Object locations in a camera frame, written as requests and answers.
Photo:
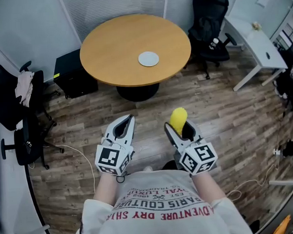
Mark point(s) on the white power strip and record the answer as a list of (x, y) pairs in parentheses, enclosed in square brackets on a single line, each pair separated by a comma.
[(278, 153)]

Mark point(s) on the small beige desk ornament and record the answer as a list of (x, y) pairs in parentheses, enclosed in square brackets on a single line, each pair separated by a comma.
[(256, 26)]

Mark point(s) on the black cabinet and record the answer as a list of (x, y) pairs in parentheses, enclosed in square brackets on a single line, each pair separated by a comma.
[(72, 76)]

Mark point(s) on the black mesh office chair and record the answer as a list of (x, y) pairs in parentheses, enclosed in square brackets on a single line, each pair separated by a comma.
[(207, 23)]

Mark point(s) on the beige cloth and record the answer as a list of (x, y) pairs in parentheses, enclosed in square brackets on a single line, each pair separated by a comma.
[(24, 88)]

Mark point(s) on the orange object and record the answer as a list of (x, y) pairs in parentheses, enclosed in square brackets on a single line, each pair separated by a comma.
[(283, 225)]

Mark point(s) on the round grey plate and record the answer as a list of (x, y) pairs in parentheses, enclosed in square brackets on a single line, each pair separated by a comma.
[(148, 59)]

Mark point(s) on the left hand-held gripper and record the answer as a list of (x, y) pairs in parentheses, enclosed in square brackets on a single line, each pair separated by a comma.
[(109, 157)]

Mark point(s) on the white window blind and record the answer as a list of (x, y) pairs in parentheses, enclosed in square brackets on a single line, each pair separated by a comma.
[(115, 9)]

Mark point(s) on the person's right forearm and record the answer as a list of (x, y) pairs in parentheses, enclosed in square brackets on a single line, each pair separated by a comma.
[(207, 187)]

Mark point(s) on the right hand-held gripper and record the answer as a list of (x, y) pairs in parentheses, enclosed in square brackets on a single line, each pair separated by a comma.
[(198, 156)]

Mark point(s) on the yellow corn cob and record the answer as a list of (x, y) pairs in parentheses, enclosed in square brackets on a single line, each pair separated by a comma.
[(178, 119)]

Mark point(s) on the person's white shoe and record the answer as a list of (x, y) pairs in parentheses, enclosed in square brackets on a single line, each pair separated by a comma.
[(148, 168)]

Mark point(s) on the clear water bottle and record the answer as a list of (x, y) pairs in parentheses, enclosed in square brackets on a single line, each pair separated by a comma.
[(214, 43)]

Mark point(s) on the person's left forearm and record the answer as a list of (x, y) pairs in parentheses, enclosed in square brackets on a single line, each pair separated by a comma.
[(106, 188)]

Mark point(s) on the black computer mouse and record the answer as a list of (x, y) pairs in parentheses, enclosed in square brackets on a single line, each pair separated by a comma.
[(268, 55)]

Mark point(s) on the person's white printed shirt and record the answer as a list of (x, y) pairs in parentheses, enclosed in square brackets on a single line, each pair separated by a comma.
[(162, 212)]

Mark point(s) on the round wooden table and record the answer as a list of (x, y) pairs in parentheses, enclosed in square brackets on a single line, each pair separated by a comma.
[(122, 48)]

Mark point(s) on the white curved desk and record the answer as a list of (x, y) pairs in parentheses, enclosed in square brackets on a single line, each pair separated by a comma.
[(15, 196)]

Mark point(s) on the white rectangular desk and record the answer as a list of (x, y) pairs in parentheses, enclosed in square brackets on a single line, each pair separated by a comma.
[(258, 45)]

